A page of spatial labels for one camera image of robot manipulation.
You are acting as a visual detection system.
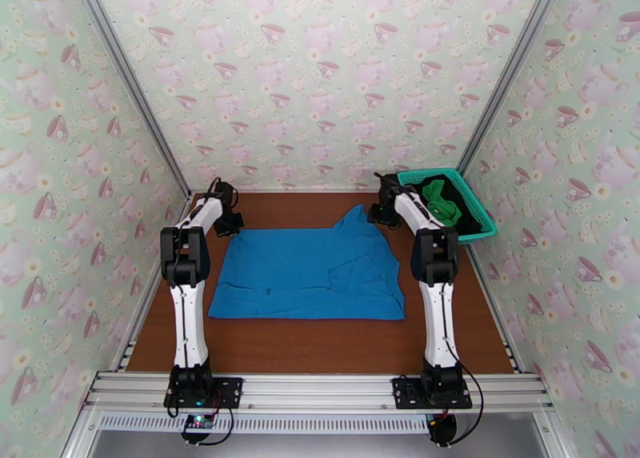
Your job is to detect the green shirt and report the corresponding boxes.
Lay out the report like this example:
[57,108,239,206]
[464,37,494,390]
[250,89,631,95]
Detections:
[421,179,464,228]

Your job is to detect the black garment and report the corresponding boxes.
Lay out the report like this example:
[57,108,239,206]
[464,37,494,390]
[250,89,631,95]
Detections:
[405,173,484,237]

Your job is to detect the blue shirt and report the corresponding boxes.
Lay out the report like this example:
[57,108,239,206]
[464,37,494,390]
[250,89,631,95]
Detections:
[207,204,406,322]

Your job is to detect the teal plastic laundry basket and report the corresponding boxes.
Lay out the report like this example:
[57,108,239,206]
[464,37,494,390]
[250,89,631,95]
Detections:
[396,168,499,246]

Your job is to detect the green circuit board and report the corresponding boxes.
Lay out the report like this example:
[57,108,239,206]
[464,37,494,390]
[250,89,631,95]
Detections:
[181,413,216,445]

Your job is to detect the black round power module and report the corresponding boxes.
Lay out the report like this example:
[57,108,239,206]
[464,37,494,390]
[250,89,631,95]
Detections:
[427,413,458,447]

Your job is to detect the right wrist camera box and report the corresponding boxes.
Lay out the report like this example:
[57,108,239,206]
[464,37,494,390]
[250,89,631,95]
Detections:
[374,173,401,199]

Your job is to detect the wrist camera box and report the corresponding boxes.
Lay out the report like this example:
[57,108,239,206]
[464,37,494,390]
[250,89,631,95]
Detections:
[374,173,401,199]
[215,181,239,210]

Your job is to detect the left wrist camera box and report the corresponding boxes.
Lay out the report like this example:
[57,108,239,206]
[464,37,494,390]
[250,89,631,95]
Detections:
[215,181,239,210]

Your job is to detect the aluminium table back rail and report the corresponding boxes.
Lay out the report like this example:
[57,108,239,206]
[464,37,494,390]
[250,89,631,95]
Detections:
[192,187,401,195]

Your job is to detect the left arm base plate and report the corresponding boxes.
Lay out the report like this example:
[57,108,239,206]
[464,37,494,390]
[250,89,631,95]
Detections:
[163,376,244,408]

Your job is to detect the aluminium corner post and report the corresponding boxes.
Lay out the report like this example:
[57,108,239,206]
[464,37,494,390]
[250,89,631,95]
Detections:
[457,0,572,174]
[67,0,194,198]

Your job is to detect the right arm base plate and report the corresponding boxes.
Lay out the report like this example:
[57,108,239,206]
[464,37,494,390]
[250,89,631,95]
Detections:
[391,376,474,411]

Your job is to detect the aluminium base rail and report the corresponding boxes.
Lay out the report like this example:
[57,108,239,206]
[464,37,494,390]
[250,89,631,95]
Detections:
[82,371,555,414]

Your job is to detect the black circuit board cable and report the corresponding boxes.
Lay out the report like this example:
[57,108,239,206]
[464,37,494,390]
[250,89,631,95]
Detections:
[198,406,237,447]

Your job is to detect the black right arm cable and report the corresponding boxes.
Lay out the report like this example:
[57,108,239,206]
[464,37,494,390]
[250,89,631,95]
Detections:
[374,171,486,446]

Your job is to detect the white slotted cable duct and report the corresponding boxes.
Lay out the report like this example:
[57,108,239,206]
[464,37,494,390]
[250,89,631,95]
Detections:
[94,411,436,435]

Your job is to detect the aluminium frame leg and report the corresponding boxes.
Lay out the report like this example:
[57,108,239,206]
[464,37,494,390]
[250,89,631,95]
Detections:
[534,411,577,458]
[58,411,101,458]

